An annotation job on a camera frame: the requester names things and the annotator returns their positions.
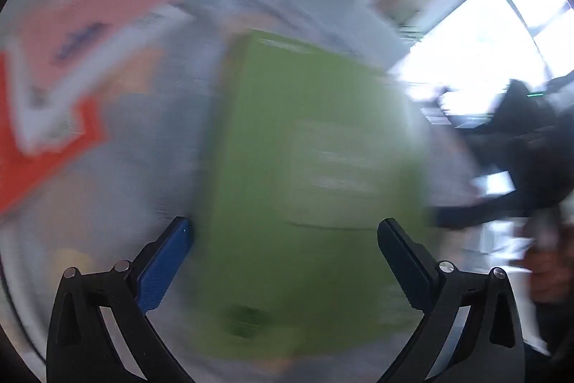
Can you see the green book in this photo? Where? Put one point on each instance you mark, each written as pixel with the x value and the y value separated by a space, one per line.
pixel 314 140

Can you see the white thin book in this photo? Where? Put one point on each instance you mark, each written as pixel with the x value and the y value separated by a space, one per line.
pixel 54 118

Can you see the red book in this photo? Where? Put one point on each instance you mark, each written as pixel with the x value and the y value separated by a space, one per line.
pixel 45 176

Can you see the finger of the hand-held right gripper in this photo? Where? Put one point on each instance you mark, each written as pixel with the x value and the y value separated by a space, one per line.
pixel 475 212

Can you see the person's right hand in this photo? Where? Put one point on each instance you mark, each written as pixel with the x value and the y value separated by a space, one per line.
pixel 545 275

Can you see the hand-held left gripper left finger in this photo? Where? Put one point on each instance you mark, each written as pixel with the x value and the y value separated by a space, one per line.
pixel 163 271

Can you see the pink book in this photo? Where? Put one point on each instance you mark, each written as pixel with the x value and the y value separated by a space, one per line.
pixel 80 19

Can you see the window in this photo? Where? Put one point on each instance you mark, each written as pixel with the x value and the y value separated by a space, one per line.
pixel 493 42

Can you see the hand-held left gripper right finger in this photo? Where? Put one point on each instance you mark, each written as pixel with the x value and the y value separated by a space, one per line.
pixel 419 295

